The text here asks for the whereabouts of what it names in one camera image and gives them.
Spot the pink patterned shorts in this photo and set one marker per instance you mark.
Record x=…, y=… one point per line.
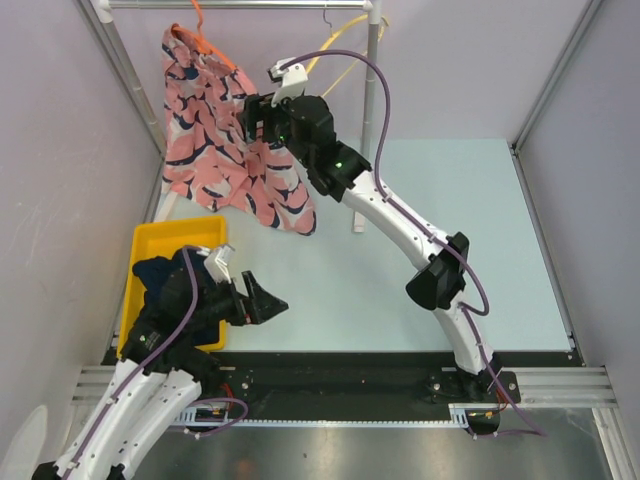
x=208, y=159

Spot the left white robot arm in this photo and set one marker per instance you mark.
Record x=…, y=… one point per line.
x=161, y=370

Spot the navy blue shorts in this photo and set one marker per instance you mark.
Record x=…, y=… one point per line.
x=169, y=288

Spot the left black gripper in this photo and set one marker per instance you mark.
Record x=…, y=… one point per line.
x=255, y=308

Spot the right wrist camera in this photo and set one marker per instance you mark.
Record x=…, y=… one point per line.
x=291, y=81

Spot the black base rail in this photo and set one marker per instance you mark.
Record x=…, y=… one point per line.
x=348, y=388

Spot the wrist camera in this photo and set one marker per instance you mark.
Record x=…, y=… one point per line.
x=216, y=261
x=291, y=81

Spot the orange hanger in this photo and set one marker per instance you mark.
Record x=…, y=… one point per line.
x=205, y=35

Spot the cream yellow hanger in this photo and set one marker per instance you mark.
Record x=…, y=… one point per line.
x=349, y=36

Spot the yellow plastic bin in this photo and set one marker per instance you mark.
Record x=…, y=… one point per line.
x=163, y=239

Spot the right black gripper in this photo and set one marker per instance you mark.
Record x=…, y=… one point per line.
x=260, y=111

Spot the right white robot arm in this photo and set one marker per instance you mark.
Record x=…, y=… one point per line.
x=305, y=127

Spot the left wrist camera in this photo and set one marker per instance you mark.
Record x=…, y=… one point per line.
x=216, y=261

